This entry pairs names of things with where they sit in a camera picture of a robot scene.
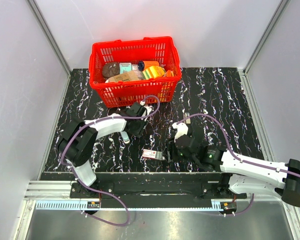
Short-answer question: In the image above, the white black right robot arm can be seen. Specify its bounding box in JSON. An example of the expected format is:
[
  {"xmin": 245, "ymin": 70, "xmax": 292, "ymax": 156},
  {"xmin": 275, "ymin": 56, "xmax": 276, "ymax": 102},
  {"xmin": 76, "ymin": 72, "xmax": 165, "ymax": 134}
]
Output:
[{"xmin": 166, "ymin": 135, "xmax": 300, "ymax": 208}]

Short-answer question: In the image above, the red white staple box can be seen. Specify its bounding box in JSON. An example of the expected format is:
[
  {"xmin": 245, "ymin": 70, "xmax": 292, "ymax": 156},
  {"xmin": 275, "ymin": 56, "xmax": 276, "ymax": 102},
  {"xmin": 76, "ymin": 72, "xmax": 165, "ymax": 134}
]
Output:
[{"xmin": 142, "ymin": 149, "xmax": 165, "ymax": 161}]

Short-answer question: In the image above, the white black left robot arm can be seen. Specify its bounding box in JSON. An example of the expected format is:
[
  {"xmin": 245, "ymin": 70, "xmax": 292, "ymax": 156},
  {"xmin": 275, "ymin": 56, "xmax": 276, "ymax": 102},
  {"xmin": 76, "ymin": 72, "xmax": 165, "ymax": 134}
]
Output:
[{"xmin": 56, "ymin": 102, "xmax": 153, "ymax": 198}]

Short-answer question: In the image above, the brown cardboard box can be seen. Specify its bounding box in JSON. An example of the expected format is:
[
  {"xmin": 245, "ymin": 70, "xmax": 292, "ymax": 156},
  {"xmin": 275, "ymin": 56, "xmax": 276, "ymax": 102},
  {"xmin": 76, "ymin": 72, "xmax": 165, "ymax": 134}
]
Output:
[{"xmin": 105, "ymin": 71, "xmax": 140, "ymax": 83}]

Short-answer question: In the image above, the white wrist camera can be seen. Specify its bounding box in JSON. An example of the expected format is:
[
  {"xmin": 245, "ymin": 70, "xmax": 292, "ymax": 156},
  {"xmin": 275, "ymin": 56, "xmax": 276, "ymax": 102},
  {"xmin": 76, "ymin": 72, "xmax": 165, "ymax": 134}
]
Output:
[
  {"xmin": 140, "ymin": 101, "xmax": 154, "ymax": 120},
  {"xmin": 172, "ymin": 122, "xmax": 189, "ymax": 142}
]

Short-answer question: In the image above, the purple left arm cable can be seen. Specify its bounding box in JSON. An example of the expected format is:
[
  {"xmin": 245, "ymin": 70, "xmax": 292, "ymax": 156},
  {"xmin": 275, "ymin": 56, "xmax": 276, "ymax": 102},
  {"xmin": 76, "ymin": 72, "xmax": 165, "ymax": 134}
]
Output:
[{"xmin": 59, "ymin": 94, "xmax": 161, "ymax": 176}]

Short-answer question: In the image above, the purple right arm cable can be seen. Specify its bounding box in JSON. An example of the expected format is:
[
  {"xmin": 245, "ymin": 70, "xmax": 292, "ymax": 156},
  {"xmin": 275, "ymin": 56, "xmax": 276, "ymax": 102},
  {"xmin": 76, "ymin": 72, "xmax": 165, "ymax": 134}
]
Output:
[{"xmin": 176, "ymin": 113, "xmax": 300, "ymax": 217}]

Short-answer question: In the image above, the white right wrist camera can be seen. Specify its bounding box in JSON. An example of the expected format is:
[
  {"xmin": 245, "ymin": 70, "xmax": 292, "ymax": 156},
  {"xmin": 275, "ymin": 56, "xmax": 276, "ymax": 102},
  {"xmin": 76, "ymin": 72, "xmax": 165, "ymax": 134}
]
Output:
[{"xmin": 172, "ymin": 122, "xmax": 189, "ymax": 142}]

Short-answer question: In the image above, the aluminium ruler rail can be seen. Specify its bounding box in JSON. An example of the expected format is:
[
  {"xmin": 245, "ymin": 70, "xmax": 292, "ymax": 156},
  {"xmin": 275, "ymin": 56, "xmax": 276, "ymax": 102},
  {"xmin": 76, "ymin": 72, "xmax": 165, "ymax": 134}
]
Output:
[{"xmin": 35, "ymin": 196, "xmax": 232, "ymax": 211}]

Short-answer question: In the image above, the yellow green striped box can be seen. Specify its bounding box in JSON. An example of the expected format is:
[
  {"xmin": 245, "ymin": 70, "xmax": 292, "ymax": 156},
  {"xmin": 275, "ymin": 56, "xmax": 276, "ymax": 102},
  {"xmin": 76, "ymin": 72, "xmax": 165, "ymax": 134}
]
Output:
[{"xmin": 141, "ymin": 66, "xmax": 166, "ymax": 80}]

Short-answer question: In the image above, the brown round cookie pack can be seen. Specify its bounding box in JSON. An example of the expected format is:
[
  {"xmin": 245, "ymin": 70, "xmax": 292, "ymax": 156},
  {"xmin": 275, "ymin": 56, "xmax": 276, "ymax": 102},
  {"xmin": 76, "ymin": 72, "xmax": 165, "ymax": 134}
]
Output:
[{"xmin": 102, "ymin": 61, "xmax": 120, "ymax": 79}]

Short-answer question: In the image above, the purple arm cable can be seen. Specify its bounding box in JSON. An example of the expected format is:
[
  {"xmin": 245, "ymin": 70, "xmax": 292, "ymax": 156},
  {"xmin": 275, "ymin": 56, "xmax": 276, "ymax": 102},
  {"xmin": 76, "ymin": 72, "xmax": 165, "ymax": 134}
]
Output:
[
  {"xmin": 59, "ymin": 94, "xmax": 161, "ymax": 176},
  {"xmin": 176, "ymin": 113, "xmax": 300, "ymax": 217}
]

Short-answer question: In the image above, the red plastic shopping basket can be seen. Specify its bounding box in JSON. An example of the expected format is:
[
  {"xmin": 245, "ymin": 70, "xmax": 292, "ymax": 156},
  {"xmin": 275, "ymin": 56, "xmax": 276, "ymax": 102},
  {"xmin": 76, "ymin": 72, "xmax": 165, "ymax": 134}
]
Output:
[{"xmin": 88, "ymin": 36, "xmax": 182, "ymax": 108}]

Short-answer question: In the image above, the orange blue cylinder can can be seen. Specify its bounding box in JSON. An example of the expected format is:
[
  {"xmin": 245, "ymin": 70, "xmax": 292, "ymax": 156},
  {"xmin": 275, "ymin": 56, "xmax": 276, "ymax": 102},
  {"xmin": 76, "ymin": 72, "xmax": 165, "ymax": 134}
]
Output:
[{"xmin": 137, "ymin": 60, "xmax": 160, "ymax": 72}]

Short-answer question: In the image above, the orange snack packet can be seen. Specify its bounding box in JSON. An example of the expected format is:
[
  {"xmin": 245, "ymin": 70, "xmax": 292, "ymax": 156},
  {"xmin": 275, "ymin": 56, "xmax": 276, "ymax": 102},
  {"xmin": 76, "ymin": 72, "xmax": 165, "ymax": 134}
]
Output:
[{"xmin": 163, "ymin": 70, "xmax": 174, "ymax": 78}]

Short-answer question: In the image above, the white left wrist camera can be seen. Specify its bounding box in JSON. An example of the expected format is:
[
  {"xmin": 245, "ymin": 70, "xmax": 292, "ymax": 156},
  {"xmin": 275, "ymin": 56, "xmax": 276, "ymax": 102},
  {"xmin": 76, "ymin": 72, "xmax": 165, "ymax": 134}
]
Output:
[{"xmin": 140, "ymin": 101, "xmax": 154, "ymax": 120}]

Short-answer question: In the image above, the white silver staple remover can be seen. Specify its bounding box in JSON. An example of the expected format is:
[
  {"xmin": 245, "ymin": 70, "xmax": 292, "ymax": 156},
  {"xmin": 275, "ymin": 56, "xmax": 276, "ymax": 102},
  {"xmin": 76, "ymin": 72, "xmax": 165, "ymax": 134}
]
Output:
[{"xmin": 120, "ymin": 131, "xmax": 130, "ymax": 144}]

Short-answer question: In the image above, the teal card box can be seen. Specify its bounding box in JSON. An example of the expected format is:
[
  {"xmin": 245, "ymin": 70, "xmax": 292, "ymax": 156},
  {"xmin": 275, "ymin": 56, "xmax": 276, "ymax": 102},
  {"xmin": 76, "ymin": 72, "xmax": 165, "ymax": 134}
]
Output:
[{"xmin": 119, "ymin": 62, "xmax": 132, "ymax": 74}]

